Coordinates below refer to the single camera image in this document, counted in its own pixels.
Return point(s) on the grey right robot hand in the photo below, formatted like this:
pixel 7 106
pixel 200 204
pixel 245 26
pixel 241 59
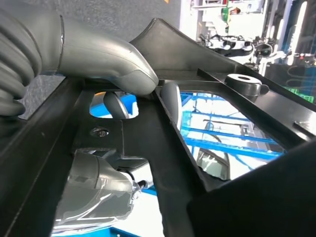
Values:
pixel 103 55

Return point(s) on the blue metal shelf rack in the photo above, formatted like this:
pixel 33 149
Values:
pixel 222 145

